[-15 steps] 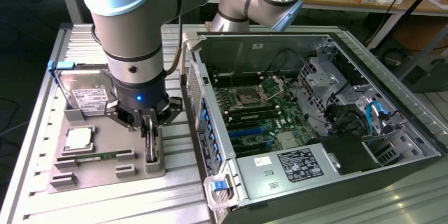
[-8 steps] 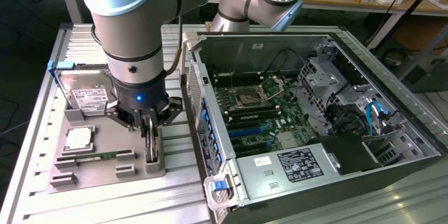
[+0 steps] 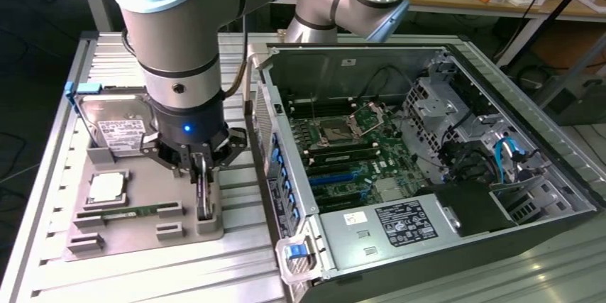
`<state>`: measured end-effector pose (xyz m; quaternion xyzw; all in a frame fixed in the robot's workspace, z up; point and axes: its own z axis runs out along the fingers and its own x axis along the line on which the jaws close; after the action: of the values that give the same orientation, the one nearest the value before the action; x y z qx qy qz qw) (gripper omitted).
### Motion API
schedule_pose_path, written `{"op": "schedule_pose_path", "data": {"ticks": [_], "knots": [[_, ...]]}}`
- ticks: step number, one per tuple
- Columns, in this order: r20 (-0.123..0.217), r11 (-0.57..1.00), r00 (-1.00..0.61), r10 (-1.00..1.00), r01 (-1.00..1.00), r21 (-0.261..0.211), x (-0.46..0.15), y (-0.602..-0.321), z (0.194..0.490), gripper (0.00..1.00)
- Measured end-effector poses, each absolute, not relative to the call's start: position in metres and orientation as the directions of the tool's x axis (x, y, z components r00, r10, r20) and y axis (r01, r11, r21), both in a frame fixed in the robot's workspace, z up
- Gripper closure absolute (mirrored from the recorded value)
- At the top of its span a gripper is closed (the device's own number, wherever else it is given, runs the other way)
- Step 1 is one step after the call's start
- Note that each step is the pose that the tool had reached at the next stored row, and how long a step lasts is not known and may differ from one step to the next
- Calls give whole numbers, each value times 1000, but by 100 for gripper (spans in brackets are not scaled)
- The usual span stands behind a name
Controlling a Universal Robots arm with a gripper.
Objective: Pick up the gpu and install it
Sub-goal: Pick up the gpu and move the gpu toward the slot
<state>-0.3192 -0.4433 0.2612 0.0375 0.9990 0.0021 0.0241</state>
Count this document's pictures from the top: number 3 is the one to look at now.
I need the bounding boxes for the black installed RAM stick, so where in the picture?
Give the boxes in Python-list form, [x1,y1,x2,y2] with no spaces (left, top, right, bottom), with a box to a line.
[304,145,380,164]

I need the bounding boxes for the green RAM stick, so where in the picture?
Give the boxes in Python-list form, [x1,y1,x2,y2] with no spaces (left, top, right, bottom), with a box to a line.
[76,203,179,219]

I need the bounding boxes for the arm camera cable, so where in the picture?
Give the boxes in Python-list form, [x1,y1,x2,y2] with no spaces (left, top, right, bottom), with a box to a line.
[224,15,252,100]

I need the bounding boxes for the CPU socket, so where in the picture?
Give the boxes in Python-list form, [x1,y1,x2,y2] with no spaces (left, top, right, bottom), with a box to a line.
[316,118,356,148]

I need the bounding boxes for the grey plastic parts rack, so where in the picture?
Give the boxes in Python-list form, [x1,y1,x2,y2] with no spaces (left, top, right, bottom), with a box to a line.
[60,145,227,263]

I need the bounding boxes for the light blue wire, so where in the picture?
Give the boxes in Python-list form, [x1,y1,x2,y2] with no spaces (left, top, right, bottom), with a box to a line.
[494,136,522,183]

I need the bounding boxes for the metal socket cover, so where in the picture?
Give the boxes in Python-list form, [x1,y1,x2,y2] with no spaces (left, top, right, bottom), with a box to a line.
[347,101,386,137]

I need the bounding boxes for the open black PC case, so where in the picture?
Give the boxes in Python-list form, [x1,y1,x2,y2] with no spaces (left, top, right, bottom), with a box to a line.
[240,42,606,303]

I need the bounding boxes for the round cooler fan part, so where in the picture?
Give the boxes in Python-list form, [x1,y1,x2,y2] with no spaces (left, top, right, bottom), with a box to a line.
[193,152,217,222]

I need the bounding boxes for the silver chipset heatsink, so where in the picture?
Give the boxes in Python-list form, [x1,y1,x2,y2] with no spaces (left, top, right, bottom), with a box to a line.
[372,179,404,202]

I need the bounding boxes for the grey metal disk bay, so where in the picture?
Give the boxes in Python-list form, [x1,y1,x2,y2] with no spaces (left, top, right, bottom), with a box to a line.
[400,65,503,148]

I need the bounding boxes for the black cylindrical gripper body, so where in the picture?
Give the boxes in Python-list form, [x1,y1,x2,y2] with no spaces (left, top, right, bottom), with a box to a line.
[149,93,231,150]

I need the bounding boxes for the hard disk in blue carrier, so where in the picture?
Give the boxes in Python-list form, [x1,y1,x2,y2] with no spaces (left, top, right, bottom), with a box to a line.
[64,81,160,158]

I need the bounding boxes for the wooden desk white legs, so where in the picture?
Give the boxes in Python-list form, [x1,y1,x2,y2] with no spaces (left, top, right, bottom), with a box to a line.
[0,0,606,70]

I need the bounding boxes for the black slanted pole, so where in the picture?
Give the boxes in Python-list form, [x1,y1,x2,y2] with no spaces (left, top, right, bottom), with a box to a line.
[491,0,598,68]

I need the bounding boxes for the silver CPU chip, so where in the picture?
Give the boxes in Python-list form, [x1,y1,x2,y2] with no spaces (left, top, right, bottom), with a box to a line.
[88,173,128,203]

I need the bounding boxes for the black box on floor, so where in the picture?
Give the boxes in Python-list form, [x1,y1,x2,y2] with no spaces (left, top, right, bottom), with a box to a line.
[543,77,606,126]

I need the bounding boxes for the black looped wire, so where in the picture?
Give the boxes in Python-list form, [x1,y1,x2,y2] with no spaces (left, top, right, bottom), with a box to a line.
[367,64,414,107]

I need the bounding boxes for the blue expansion slot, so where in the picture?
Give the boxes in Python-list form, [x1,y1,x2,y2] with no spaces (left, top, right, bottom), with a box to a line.
[307,170,360,186]

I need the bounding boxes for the grey power supply with label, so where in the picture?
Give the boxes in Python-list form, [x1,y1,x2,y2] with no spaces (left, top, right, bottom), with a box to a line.
[319,192,463,272]

